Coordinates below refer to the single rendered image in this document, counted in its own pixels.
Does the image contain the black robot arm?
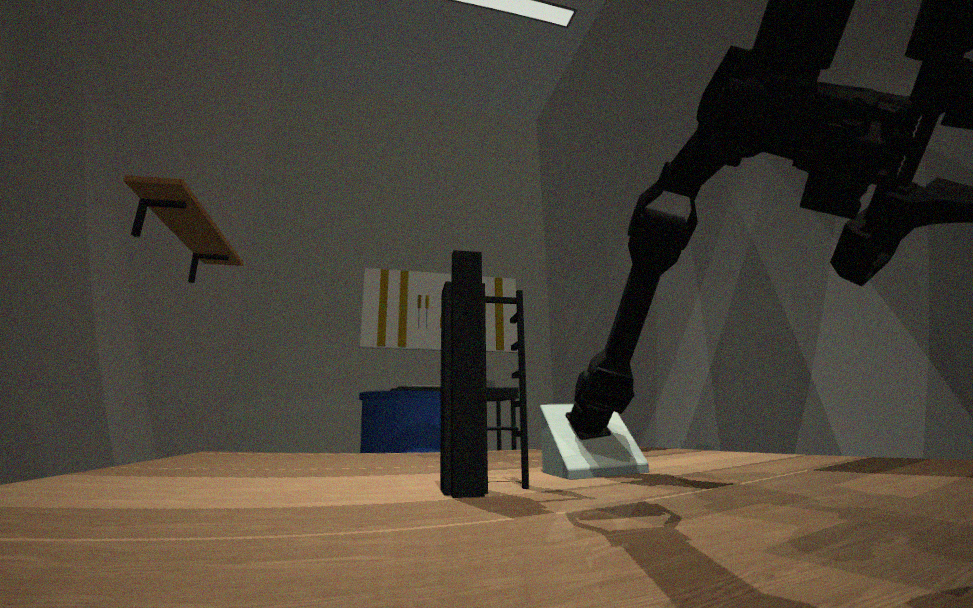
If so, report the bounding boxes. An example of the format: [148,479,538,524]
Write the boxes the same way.
[566,0,902,440]

